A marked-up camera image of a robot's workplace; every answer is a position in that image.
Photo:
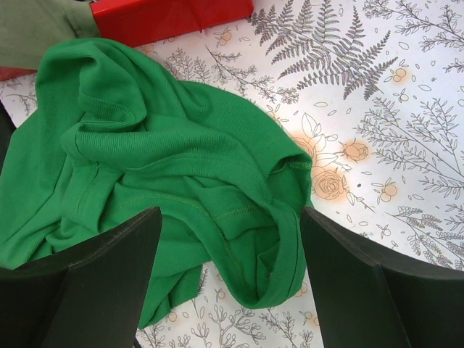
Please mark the red plastic bin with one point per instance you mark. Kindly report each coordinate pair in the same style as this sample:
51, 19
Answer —
134, 23

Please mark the green tank top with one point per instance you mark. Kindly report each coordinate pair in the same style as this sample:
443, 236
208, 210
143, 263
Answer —
115, 133

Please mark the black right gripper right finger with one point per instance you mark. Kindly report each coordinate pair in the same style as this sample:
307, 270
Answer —
367, 295

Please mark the olive green garment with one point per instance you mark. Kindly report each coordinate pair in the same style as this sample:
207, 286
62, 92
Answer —
30, 28

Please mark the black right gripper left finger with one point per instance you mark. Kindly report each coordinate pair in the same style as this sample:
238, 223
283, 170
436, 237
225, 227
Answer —
90, 295

